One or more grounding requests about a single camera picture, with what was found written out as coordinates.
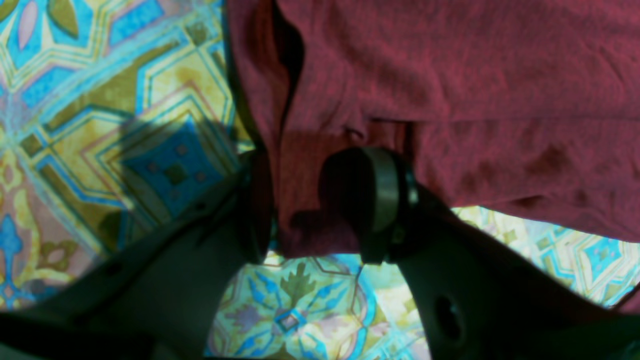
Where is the dark red t-shirt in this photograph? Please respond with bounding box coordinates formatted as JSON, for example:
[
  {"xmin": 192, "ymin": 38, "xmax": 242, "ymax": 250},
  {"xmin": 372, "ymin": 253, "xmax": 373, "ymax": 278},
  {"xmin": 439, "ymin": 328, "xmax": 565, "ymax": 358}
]
[{"xmin": 226, "ymin": 0, "xmax": 640, "ymax": 258}]

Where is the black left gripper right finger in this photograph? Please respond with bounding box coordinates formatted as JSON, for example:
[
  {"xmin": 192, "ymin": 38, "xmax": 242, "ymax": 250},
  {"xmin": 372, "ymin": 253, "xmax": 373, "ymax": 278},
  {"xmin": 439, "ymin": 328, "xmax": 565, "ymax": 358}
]
[{"xmin": 320, "ymin": 147, "xmax": 639, "ymax": 360}]

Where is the patterned tablecloth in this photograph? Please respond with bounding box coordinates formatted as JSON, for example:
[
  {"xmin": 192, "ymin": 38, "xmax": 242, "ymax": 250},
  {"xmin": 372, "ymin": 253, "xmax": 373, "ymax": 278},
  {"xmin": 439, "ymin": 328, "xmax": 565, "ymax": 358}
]
[{"xmin": 1, "ymin": 0, "xmax": 639, "ymax": 360}]

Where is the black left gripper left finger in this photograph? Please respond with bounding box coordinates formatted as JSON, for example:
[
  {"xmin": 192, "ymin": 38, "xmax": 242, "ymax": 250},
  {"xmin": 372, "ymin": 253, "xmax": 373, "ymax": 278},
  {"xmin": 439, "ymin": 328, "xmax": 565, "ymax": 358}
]
[{"xmin": 1, "ymin": 151, "xmax": 273, "ymax": 360}]

